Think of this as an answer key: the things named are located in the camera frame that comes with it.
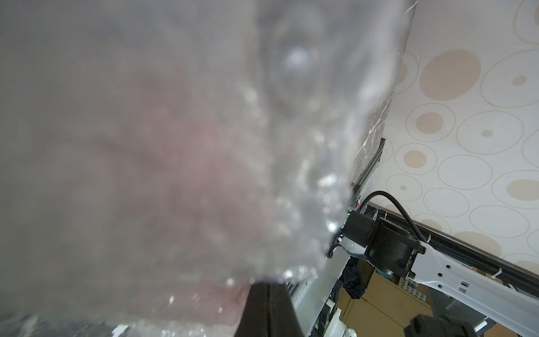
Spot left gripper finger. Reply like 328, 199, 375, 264
234, 283, 303, 337

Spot red drink bottle front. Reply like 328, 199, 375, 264
125, 75, 262, 313

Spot single bubble wrap sheet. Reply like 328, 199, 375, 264
1, 1, 416, 336

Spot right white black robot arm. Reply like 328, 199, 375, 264
327, 191, 538, 336

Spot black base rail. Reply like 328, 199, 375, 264
416, 223, 538, 295

